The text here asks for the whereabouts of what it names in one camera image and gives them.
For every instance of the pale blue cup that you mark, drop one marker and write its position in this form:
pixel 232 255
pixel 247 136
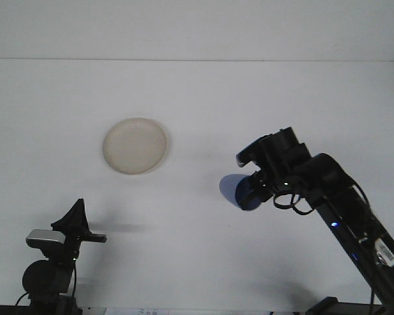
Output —
pixel 243 197

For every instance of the pale round plate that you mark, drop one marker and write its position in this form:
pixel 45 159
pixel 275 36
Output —
pixel 134 146

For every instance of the white paper sheet with writing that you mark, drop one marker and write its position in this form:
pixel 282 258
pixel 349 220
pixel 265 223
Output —
pixel 134 311

